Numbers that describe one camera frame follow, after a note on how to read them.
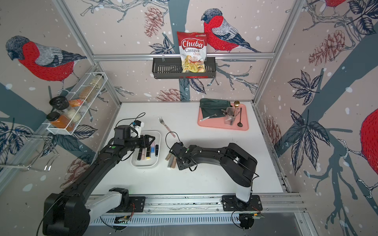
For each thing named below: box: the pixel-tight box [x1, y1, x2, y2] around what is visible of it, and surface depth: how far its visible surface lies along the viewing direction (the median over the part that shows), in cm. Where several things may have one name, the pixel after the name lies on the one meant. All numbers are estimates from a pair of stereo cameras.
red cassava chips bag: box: [177, 31, 208, 73], surface depth 85 cm
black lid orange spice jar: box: [46, 111, 75, 132], surface depth 64 cm
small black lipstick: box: [155, 144, 159, 157], surface depth 94 cm
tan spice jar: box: [78, 86, 95, 103], surface depth 79 cm
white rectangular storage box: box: [130, 130, 162, 168], surface depth 91 cm
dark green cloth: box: [199, 97, 233, 119], surface depth 120 cm
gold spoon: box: [232, 100, 241, 117], surface depth 103 cm
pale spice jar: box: [90, 73, 104, 90], surface depth 87 cm
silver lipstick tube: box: [167, 154, 175, 169], surface depth 90 cm
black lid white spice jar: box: [49, 95, 82, 123], surface depth 65 cm
